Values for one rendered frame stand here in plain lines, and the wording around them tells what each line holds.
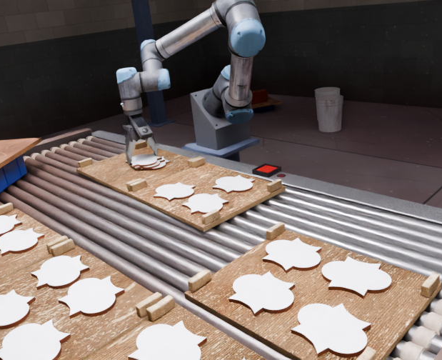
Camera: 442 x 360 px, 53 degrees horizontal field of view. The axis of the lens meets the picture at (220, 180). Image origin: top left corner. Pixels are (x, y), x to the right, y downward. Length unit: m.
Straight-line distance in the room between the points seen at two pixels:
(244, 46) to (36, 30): 5.28
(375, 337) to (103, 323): 0.52
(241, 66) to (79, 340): 1.12
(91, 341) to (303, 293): 0.43
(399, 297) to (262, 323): 0.28
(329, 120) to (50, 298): 4.39
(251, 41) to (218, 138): 0.62
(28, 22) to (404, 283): 6.11
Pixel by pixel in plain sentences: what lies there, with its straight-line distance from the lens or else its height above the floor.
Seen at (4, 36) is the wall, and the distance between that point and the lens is 6.53.
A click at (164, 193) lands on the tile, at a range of 1.48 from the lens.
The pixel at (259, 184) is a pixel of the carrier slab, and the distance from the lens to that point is 1.49.
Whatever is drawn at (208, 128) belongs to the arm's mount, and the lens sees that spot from 2.08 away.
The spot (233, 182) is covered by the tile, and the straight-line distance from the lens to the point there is 1.50.
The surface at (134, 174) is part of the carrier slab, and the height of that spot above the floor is 0.94.
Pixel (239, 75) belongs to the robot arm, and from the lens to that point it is 1.74.
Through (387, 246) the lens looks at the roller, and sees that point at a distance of 1.18.
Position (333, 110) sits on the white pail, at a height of 0.25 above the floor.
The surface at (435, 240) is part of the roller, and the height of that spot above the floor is 0.91.
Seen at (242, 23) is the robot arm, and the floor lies 1.43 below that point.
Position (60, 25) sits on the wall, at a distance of 6.83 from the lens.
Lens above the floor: 1.52
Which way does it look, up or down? 22 degrees down
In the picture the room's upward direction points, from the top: 6 degrees counter-clockwise
